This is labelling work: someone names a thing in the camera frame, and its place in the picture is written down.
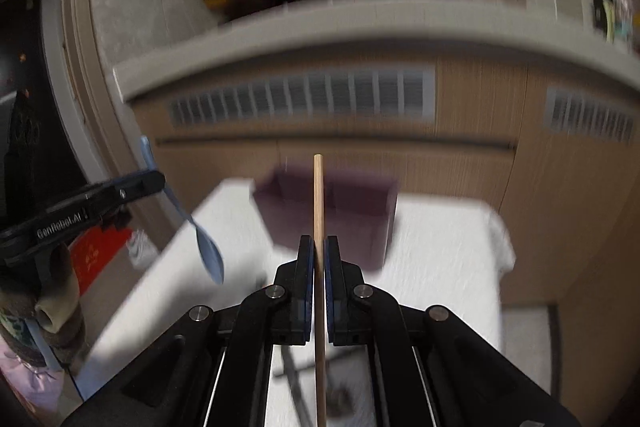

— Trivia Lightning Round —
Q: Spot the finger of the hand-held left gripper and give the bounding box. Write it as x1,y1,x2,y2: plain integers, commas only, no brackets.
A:
82,171,166,214
101,206,132,231

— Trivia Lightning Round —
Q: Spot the wooden chopstick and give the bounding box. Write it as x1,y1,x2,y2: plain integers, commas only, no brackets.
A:
312,154,328,427

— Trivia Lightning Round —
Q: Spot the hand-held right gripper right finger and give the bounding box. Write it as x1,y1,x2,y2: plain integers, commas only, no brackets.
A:
324,235,581,427

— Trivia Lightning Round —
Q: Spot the white crumpled plastic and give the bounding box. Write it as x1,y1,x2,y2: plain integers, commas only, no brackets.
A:
126,229,162,269

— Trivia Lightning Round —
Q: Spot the grey stone ledge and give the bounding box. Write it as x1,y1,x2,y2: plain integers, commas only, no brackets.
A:
112,0,640,104

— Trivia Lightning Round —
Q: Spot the person's left hand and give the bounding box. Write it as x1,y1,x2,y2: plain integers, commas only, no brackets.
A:
0,244,87,368

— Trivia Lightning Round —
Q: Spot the long grey vent grille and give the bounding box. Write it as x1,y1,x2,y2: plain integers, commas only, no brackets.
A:
167,68,436,130

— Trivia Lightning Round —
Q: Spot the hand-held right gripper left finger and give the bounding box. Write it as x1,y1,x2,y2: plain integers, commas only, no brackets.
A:
62,235,316,427

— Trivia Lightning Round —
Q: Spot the black kitchen utensil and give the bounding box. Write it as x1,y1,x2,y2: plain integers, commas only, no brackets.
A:
272,347,353,419

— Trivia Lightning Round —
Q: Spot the red box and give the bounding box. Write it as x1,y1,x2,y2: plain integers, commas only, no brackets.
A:
69,227,133,299

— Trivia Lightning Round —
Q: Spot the purple utensil container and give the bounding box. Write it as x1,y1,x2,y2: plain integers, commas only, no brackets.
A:
252,164,401,273

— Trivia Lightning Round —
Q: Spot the white textured table cloth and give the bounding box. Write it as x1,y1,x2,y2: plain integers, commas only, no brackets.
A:
75,179,517,427

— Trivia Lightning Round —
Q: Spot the short grey vent grille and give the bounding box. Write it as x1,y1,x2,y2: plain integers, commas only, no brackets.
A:
545,88,636,144

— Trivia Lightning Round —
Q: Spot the blue plastic spoon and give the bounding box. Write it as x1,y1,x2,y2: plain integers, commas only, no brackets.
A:
137,136,225,285

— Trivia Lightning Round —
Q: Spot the wooden cabinet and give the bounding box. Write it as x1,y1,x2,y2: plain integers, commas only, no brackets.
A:
135,57,640,427

